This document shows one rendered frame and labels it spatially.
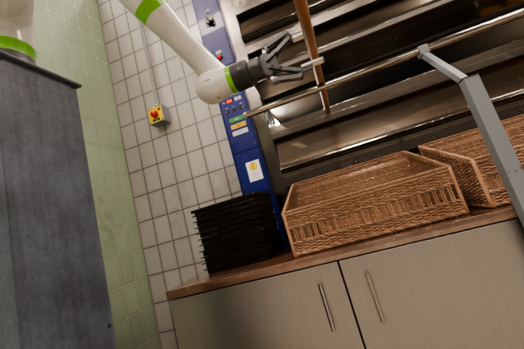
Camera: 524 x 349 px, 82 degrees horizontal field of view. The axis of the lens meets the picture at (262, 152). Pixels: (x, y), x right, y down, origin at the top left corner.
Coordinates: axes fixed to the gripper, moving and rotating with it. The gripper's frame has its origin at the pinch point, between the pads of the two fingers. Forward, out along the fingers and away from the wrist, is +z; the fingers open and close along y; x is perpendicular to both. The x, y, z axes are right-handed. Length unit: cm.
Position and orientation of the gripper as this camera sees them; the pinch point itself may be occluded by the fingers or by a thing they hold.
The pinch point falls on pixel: (311, 47)
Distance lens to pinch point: 100.3
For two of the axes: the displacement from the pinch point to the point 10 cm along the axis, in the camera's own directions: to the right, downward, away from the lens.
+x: -2.7, -1.3, -9.5
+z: 9.2, -3.1, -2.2
